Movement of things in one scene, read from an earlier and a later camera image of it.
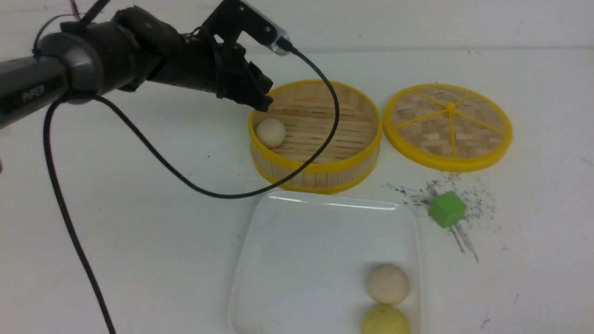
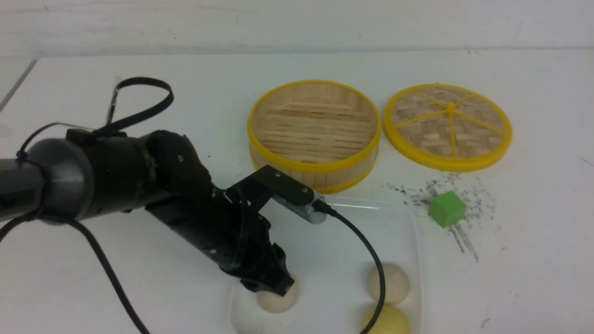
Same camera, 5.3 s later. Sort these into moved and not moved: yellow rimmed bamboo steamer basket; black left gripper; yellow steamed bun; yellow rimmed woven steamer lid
Moved: black left gripper
Not moved: yellow rimmed woven steamer lid; yellow rimmed bamboo steamer basket; yellow steamed bun
